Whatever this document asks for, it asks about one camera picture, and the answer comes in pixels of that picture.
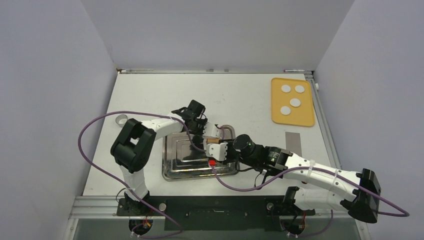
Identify stainless steel tray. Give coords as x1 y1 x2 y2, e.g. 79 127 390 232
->
161 124 240 182

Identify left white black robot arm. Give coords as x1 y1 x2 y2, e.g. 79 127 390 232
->
110 99 208 215

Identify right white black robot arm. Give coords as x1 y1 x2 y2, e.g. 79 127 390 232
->
226 134 381 224

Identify white dough disc lower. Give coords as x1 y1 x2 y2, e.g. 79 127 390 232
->
280 106 291 116

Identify white dough disc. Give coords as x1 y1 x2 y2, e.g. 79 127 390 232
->
281 84 292 93
290 98 301 108
295 85 305 94
280 106 291 116

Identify white dough disc middle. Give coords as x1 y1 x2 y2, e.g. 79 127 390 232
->
290 98 301 108

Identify white dough disc upper left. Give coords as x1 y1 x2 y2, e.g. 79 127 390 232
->
281 84 292 93

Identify white dough disc upper right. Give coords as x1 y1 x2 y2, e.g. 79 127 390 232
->
295 85 305 94

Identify yellow plastic tray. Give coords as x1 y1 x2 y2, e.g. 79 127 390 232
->
270 77 316 127

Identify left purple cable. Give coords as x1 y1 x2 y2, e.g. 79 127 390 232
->
77 110 226 239

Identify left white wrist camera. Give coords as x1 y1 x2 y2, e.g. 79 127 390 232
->
202 122 222 139

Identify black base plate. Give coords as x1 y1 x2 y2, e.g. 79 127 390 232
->
116 196 316 232

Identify aluminium back rail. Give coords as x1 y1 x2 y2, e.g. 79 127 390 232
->
117 68 314 75

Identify aluminium front rail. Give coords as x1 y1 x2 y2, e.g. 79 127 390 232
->
70 196 330 220

